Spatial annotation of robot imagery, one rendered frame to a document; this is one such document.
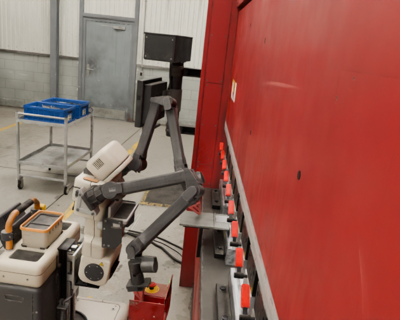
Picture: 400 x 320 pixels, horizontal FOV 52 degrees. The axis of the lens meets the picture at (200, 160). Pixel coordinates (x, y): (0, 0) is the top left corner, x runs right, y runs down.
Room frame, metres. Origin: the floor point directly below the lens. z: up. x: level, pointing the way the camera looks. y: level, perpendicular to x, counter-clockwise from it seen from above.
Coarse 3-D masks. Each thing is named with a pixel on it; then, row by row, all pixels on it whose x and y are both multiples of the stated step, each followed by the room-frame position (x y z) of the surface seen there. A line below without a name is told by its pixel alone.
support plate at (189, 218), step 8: (184, 216) 2.06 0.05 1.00; (192, 216) 2.07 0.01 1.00; (200, 216) 2.08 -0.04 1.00; (208, 216) 2.09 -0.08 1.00; (184, 224) 1.95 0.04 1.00; (192, 224) 1.96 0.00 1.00; (200, 224) 1.97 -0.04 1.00; (208, 224) 1.98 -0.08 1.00; (216, 224) 1.99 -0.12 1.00; (224, 224) 2.01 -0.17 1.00
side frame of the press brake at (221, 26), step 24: (216, 0) 2.90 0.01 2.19; (216, 24) 2.90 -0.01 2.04; (216, 48) 2.90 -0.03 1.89; (216, 72) 2.90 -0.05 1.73; (216, 96) 2.90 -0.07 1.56; (216, 120) 2.90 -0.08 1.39; (216, 144) 2.90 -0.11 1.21; (192, 168) 2.89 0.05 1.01; (216, 168) 2.90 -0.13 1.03; (192, 240) 2.90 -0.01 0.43; (192, 264) 2.90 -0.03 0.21
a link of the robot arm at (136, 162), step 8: (168, 96) 2.19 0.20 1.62; (152, 104) 2.21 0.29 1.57; (160, 104) 2.19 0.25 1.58; (176, 104) 2.24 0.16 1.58; (152, 112) 2.20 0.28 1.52; (152, 120) 2.19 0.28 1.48; (144, 128) 2.19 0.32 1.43; (152, 128) 2.19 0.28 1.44; (144, 136) 2.17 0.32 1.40; (144, 144) 2.16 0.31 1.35; (136, 152) 2.15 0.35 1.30; (144, 152) 2.15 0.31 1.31; (136, 160) 2.12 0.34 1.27; (136, 168) 2.10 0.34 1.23
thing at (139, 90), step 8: (144, 80) 3.09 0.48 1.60; (152, 80) 3.26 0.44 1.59; (160, 80) 3.44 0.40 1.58; (144, 88) 3.08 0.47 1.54; (152, 88) 3.10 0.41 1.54; (160, 88) 3.28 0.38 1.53; (144, 96) 3.08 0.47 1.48; (152, 96) 3.11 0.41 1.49; (160, 96) 3.29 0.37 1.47; (136, 104) 3.06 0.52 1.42; (144, 104) 3.08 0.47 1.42; (136, 112) 3.06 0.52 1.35; (144, 112) 3.08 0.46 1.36; (160, 112) 3.32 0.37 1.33; (136, 120) 3.06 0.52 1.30; (144, 120) 3.08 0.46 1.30
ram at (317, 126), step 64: (256, 0) 1.92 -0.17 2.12; (320, 0) 0.82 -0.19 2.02; (384, 0) 0.52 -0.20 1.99; (256, 64) 1.62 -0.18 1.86; (320, 64) 0.74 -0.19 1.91; (384, 64) 0.48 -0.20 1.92; (256, 128) 1.38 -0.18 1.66; (320, 128) 0.67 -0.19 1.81; (384, 128) 0.45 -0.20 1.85; (256, 192) 1.19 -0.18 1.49; (320, 192) 0.61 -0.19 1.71; (384, 192) 0.41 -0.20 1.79; (256, 256) 1.03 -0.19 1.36; (320, 256) 0.56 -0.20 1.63; (384, 256) 0.38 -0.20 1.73
